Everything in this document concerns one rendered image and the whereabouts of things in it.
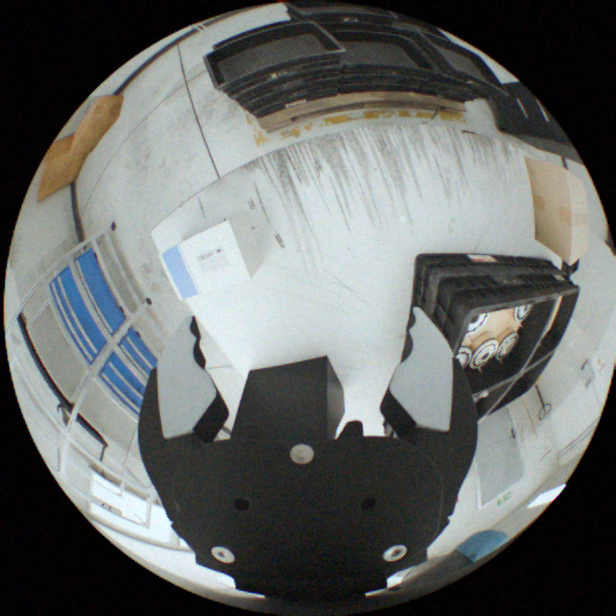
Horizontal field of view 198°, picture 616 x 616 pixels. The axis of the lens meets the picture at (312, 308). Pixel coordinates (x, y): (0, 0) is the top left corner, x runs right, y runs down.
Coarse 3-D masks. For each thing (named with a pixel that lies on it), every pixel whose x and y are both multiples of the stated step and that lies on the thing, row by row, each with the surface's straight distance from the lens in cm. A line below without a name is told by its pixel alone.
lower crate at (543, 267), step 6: (516, 258) 73; (522, 258) 77; (528, 258) 81; (534, 258) 86; (528, 264) 73; (534, 264) 77; (540, 264) 83; (546, 264) 91; (552, 264) 102; (534, 270) 69; (540, 270) 72; (546, 270) 77; (552, 270) 84; (558, 270) 93
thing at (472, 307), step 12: (552, 288) 62; (468, 300) 33; (480, 300) 34; (492, 300) 36; (504, 300) 38; (516, 300) 40; (528, 300) 44; (540, 300) 50; (468, 312) 31; (480, 312) 33; (492, 312) 35; (456, 324) 34; (468, 324) 33; (456, 336) 34; (540, 336) 67; (456, 348) 35; (528, 360) 72
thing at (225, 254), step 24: (240, 216) 42; (192, 240) 41; (216, 240) 39; (240, 240) 39; (168, 264) 48; (192, 264) 43; (216, 264) 40; (240, 264) 38; (192, 288) 46; (216, 288) 43
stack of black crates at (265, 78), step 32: (256, 32) 92; (288, 32) 96; (320, 32) 88; (224, 64) 95; (256, 64) 86; (288, 64) 74; (320, 64) 79; (256, 96) 87; (288, 96) 95; (320, 96) 105
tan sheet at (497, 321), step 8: (496, 312) 55; (504, 312) 58; (488, 320) 55; (496, 320) 58; (504, 320) 61; (512, 320) 65; (480, 328) 54; (488, 328) 57; (496, 328) 60; (504, 328) 64; (472, 336) 54; (496, 336) 63
